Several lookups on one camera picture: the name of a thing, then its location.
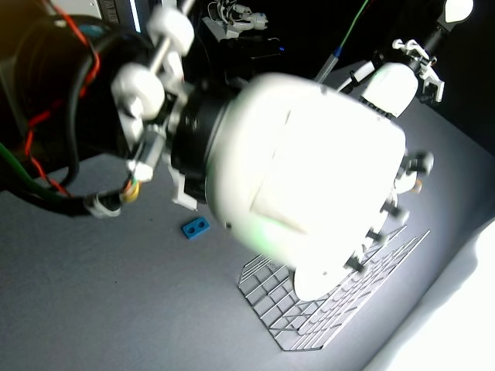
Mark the orange swirl cookie toy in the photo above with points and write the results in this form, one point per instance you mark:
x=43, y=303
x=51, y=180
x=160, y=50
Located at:
x=417, y=187

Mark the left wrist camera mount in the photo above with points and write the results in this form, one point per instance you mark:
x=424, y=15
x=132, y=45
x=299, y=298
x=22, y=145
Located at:
x=429, y=77

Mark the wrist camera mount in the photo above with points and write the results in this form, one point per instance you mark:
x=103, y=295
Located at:
x=143, y=92
x=429, y=77

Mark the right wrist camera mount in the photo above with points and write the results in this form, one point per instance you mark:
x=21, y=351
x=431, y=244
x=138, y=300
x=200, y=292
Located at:
x=143, y=92

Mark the blue block with two holes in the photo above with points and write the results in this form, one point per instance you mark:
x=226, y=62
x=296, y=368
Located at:
x=196, y=228

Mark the white USB adapter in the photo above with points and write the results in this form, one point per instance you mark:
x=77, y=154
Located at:
x=328, y=63

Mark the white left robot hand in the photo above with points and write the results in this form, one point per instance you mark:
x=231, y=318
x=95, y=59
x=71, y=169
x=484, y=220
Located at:
x=390, y=85

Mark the black electronic device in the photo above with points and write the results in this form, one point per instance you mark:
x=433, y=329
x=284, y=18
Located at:
x=263, y=48

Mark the white cabinet with black panel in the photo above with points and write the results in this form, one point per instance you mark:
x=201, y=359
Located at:
x=116, y=9

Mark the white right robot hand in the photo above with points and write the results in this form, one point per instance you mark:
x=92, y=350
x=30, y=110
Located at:
x=301, y=162

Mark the white tray with parts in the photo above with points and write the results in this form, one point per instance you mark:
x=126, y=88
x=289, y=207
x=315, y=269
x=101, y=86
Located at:
x=236, y=19

